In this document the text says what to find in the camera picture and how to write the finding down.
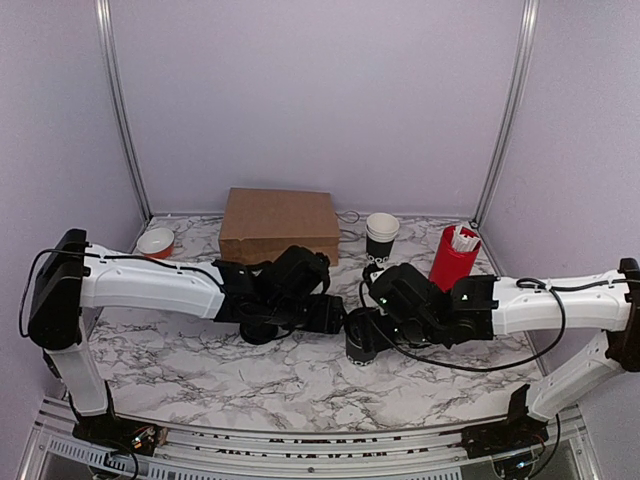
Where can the red cup with sugar packets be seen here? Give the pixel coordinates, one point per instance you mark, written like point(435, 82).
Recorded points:
point(455, 256)

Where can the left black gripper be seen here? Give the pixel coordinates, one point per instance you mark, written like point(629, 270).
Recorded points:
point(328, 318)

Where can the brown paper bag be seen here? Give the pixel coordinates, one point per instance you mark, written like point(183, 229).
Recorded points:
point(260, 224)

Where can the orange and white bowl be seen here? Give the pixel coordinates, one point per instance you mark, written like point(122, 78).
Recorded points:
point(156, 243)

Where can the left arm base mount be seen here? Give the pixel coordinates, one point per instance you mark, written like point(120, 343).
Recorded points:
point(111, 430)

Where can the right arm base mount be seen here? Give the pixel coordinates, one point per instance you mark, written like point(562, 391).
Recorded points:
point(517, 431)

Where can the stack of black cup lids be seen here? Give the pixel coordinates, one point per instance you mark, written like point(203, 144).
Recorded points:
point(258, 334)

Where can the single black paper cup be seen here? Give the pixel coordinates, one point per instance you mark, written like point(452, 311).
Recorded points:
point(360, 348)

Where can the front aluminium rail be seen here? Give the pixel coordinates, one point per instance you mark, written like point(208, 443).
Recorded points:
point(190, 452)

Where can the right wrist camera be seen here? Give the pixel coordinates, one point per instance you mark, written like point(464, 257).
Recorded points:
point(371, 273)

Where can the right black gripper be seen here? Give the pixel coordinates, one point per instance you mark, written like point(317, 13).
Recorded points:
point(369, 321)

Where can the left aluminium frame post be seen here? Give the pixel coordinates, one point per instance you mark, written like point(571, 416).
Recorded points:
point(112, 70)

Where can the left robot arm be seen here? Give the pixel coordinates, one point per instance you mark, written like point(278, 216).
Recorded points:
point(266, 300)

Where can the right aluminium frame post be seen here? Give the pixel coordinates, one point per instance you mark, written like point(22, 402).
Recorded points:
point(515, 94)

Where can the stack of black paper cups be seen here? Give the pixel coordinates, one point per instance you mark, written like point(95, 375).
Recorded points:
point(381, 232)

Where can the aluminium frame post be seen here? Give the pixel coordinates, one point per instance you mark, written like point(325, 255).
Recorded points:
point(515, 94)
point(112, 70)

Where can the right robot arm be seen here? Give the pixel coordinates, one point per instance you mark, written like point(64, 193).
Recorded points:
point(411, 311)

